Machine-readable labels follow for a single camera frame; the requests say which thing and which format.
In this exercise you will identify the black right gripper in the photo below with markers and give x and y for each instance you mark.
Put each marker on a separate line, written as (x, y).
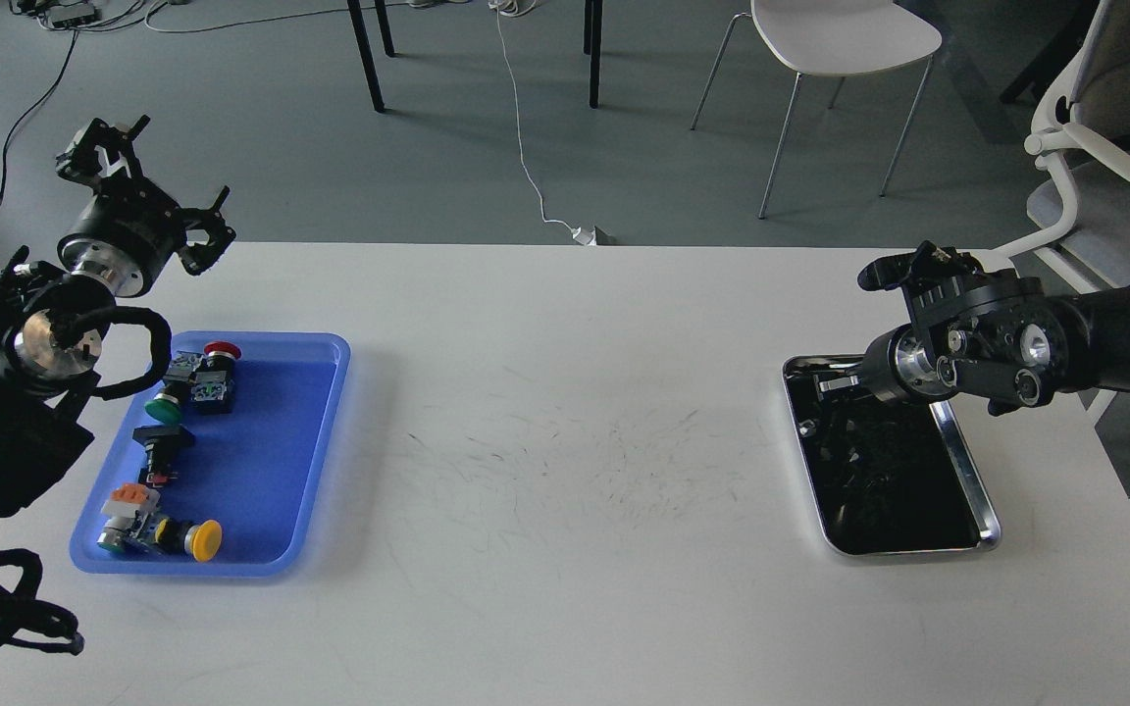
(896, 368)

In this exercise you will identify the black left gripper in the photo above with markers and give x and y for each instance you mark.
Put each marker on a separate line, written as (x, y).
(124, 236)

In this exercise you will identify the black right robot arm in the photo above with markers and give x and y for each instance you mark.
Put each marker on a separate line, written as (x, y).
(994, 335)

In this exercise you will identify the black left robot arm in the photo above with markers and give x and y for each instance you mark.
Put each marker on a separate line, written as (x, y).
(68, 334)

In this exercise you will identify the shiny steel tray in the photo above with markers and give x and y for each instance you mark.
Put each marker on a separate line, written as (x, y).
(886, 480)

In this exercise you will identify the black power strip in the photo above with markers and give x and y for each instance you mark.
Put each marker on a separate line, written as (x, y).
(68, 14)

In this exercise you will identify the black table legs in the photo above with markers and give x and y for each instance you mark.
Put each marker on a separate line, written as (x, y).
(592, 37)

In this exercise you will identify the blue plastic tray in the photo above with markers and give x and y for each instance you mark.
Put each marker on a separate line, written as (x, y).
(256, 470)

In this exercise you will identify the orange white contact block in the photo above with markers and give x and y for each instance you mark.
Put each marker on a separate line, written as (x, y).
(131, 500)

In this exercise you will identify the white power adapter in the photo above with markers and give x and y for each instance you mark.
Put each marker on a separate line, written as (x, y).
(592, 236)

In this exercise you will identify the white plastic chair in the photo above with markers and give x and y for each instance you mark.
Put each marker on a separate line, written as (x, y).
(837, 39)

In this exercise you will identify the grey white office chair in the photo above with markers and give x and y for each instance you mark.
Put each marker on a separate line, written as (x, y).
(1080, 137)

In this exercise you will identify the red push button switch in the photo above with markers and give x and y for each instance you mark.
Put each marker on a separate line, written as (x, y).
(217, 357)

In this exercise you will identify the green push button switch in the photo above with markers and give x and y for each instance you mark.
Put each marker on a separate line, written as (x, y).
(209, 396)

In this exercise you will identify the black selector switch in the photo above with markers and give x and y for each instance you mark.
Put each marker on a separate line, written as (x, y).
(162, 444)

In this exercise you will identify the yellow push button switch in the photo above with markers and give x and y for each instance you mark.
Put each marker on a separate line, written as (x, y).
(159, 534)

